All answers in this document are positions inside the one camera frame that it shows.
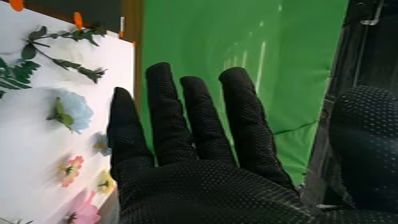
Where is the white sheet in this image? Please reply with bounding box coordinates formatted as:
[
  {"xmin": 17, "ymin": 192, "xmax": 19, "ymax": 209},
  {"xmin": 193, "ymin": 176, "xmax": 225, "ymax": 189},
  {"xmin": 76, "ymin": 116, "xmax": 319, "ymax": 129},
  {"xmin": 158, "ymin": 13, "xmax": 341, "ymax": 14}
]
[{"xmin": 0, "ymin": 0, "xmax": 136, "ymax": 224}]

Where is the peach pink flower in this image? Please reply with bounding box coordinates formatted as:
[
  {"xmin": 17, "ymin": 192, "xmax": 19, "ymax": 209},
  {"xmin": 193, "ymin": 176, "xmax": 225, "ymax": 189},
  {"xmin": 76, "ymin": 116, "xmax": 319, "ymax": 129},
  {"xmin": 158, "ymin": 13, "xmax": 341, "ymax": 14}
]
[{"xmin": 56, "ymin": 155, "xmax": 86, "ymax": 189}]

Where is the green fern sprig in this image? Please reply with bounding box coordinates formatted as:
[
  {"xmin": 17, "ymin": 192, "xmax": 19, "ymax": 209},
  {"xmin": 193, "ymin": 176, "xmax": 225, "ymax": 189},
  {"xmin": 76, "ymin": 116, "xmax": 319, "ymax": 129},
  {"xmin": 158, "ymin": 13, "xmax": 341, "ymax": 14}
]
[{"xmin": 0, "ymin": 57, "xmax": 42, "ymax": 100}]

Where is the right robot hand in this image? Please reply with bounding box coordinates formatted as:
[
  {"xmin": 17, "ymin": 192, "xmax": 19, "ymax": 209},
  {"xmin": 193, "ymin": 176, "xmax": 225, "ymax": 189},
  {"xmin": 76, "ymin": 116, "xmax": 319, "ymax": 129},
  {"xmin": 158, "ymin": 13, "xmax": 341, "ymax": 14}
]
[{"xmin": 104, "ymin": 61, "xmax": 398, "ymax": 224}]

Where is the yellow flower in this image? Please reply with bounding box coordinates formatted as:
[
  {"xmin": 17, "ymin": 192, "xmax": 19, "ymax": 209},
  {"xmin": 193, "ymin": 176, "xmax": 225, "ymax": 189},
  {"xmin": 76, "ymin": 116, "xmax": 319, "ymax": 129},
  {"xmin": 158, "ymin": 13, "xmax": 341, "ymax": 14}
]
[{"xmin": 94, "ymin": 169, "xmax": 118, "ymax": 196}]

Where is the dark mat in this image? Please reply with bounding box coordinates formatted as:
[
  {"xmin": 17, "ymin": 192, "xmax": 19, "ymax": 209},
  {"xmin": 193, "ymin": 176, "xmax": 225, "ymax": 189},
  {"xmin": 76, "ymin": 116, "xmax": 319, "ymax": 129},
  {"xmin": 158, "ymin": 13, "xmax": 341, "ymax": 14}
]
[{"xmin": 22, "ymin": 0, "xmax": 124, "ymax": 33}]

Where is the small blue flower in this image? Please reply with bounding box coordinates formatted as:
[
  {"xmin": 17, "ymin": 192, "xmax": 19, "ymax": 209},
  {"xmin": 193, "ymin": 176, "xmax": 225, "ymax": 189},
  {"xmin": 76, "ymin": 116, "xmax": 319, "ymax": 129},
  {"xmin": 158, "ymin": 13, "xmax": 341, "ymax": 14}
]
[{"xmin": 90, "ymin": 131, "xmax": 113, "ymax": 158}]

